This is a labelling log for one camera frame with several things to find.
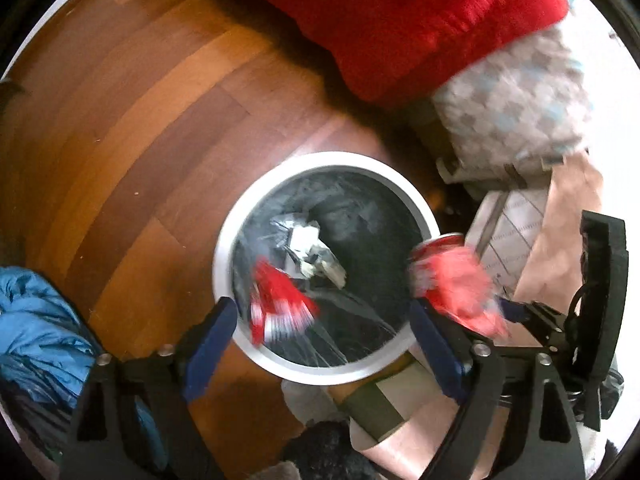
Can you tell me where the grey checkered pillow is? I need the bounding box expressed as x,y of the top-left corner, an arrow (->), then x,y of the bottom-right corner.
431,24 -> 594,172

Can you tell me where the pink cardboard box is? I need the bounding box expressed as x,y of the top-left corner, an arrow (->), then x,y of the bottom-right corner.
345,355 -> 501,480

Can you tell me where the black fuzzy cloth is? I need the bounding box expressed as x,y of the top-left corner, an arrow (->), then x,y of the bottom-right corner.
281,420 -> 382,480

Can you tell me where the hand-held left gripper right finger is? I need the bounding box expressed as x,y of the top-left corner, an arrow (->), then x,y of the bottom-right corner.
409,299 -> 586,480

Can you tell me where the blue jacket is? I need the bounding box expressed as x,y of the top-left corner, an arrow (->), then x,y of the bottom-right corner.
0,266 -> 169,472

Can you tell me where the white lined paper sheet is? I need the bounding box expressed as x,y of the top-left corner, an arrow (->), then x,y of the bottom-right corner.
471,187 -> 552,292

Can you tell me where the red blanket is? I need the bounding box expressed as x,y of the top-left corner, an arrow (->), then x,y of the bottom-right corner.
245,0 -> 571,109

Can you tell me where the white round trash bin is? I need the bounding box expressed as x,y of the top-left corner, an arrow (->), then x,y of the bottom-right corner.
212,151 -> 442,386

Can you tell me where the crumpled grey paper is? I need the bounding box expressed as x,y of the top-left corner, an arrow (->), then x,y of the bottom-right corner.
270,214 -> 349,289

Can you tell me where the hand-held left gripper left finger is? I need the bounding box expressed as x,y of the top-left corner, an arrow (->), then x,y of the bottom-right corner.
60,296 -> 239,480

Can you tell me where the white crumpled cloth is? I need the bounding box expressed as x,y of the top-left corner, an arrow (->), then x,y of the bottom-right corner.
280,379 -> 347,424

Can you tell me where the black bin liner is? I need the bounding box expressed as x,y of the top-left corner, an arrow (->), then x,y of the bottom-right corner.
230,167 -> 429,367

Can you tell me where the red soda can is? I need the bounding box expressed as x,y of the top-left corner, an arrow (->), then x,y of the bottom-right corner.
249,256 -> 321,347
407,232 -> 512,339

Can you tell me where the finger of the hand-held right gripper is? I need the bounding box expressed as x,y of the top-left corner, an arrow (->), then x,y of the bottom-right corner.
496,298 -> 567,351

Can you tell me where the brown paper bag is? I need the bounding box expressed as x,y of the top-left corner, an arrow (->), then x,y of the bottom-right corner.
514,152 -> 607,311

